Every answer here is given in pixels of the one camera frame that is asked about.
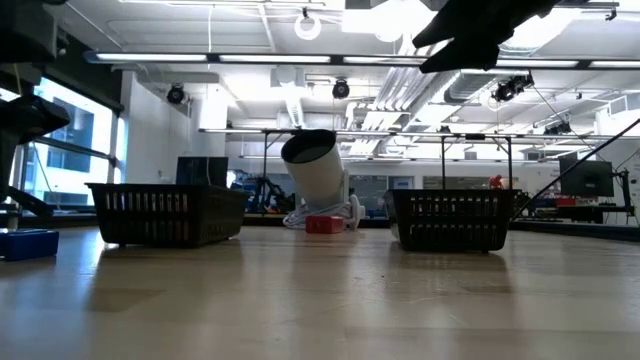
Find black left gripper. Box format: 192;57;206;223
0;93;72;202

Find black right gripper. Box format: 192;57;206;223
411;0;565;75

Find blue rectangular box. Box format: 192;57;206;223
0;227;61;263

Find large window black mullions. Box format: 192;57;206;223
0;74;125;207

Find silver ceiling ducts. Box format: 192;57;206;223
372;67;464;132

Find black ceiling spotlight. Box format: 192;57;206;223
166;83;190;106
331;78;352;101
491;73;536;104
543;120;574;137

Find black slotted plastic basket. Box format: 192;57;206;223
382;187;522;254
83;181;250;250

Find long ceiling light strip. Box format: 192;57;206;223
82;49;640;70

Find white cylindrical projector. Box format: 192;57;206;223
278;128;367;232

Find black computer monitor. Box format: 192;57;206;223
558;158;616;198

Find dark blue monitor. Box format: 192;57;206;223
174;155;230;187

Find background black test frame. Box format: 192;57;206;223
198;126;640;192

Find white ceiling ring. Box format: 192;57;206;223
293;11;323;43

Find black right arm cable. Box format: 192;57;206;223
513;117;640;220

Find dark red wall charger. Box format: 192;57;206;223
304;214;346;235

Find white coiled cable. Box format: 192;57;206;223
281;201;360;232

